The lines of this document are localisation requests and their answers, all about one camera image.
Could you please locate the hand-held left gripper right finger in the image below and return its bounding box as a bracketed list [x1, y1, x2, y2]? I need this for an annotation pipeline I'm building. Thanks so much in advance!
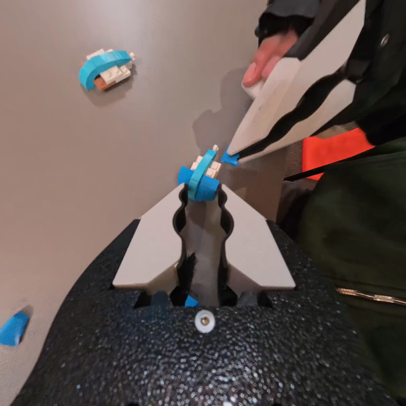
[218, 183, 296, 294]

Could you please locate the blue arc lego assembly with white bricks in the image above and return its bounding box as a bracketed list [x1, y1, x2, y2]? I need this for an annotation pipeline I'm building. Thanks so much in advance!
[177, 144, 222, 202]

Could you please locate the person's right hand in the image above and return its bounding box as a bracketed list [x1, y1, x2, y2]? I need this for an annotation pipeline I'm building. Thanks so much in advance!
[242, 30, 300, 88]

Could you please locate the blue lego wedge piece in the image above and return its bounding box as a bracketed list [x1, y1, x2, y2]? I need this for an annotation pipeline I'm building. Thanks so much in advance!
[0, 310, 31, 347]

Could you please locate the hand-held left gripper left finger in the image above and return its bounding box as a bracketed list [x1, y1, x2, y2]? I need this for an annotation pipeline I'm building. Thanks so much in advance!
[112, 183, 188, 294]

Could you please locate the orange fabric item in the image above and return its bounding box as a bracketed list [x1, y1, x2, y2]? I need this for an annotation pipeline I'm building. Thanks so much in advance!
[301, 128, 375, 181]

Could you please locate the blue arc lego assembly with brown brick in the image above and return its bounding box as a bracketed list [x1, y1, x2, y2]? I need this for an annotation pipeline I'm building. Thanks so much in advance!
[78, 48, 137, 92]

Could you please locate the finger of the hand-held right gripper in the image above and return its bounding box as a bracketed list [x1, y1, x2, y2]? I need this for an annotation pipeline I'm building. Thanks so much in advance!
[228, 0, 367, 156]
[237, 79, 356, 163]

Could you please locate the blue lego slope piece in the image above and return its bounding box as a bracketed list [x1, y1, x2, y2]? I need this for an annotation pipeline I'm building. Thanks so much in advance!
[221, 145, 240, 166]

